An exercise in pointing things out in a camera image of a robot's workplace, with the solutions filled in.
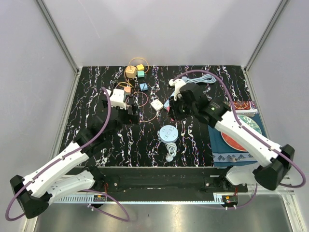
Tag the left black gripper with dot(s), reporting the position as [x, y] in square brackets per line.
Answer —
[131, 118]

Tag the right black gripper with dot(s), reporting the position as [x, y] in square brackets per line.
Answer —
[173, 113]

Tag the pink plug adapter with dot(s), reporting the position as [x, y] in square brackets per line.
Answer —
[166, 105]

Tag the salmon cube charger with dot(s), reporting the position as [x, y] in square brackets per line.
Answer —
[127, 90]

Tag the white cube charger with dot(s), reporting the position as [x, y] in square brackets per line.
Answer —
[157, 105]

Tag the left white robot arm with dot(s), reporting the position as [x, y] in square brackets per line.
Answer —
[36, 191]

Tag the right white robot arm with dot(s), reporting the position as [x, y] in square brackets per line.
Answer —
[272, 159]

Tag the blue cube charger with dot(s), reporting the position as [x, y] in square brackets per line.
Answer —
[143, 87]

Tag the round blue power strip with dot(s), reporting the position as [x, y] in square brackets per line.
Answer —
[168, 134]

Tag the wooden cube charger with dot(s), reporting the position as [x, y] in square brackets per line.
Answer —
[131, 72]

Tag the green cube charger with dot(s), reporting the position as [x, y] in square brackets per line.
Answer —
[140, 74]

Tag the yellow cube charger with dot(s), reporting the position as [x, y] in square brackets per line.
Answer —
[140, 67]

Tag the red and green plate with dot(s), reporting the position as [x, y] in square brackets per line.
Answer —
[232, 143]

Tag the blue placemat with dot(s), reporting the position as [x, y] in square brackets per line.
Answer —
[221, 151]

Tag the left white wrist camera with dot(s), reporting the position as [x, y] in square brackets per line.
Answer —
[118, 98]

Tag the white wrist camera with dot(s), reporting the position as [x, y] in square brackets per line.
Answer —
[118, 98]
[177, 84]

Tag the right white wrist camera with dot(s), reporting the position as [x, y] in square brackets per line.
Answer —
[177, 84]

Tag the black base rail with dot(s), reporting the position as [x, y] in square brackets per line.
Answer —
[208, 179]

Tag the right aluminium post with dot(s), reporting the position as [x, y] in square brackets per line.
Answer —
[269, 28]

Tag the aluminium post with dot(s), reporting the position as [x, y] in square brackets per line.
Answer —
[269, 28]
[56, 33]

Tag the left aluminium post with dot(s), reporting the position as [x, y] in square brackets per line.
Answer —
[56, 33]

